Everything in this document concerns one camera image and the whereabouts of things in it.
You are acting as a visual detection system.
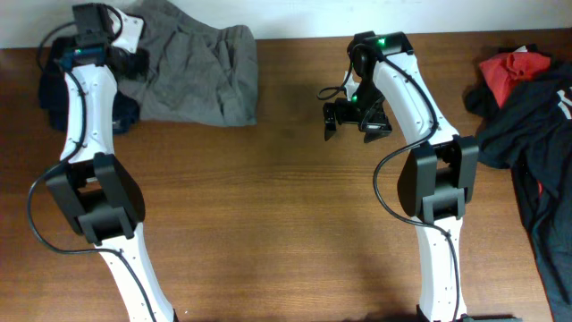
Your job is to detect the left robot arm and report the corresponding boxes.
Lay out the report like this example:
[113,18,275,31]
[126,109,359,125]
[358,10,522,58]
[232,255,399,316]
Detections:
[45,46,178,321]

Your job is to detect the folded navy blue garment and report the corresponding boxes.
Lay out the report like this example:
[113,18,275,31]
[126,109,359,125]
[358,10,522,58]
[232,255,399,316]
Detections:
[37,36,142,136]

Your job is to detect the grey shorts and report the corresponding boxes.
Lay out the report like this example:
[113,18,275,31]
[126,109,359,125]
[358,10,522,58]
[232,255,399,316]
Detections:
[118,0,259,127]

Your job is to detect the black printed t-shirt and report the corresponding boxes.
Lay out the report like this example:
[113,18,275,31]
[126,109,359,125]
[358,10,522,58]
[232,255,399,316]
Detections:
[464,45,571,321]

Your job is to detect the red garment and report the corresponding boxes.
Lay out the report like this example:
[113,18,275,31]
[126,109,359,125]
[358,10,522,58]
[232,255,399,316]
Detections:
[479,52,551,108]

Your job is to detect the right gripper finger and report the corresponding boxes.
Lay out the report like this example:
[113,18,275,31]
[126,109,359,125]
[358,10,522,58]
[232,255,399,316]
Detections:
[360,117,392,143]
[323,103,336,141]

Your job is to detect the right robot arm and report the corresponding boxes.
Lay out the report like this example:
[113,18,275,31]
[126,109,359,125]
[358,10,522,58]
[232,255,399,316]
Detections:
[317,31,479,321]

